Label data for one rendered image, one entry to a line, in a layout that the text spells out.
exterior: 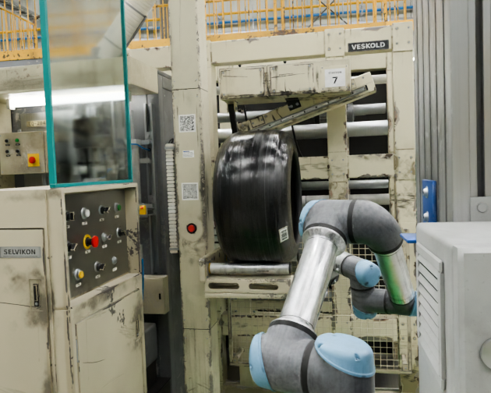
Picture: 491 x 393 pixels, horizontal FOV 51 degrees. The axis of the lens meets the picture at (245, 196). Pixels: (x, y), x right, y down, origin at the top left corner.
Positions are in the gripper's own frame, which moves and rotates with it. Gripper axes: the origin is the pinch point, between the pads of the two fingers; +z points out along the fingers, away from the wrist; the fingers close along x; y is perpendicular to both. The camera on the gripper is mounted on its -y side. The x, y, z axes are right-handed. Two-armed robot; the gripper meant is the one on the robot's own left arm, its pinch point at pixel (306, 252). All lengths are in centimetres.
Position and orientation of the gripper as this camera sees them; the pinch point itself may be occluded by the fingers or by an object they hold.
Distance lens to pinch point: 188.9
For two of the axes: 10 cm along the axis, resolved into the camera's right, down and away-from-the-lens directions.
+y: -2.7, -9.1, -3.2
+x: -8.3, 3.9, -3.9
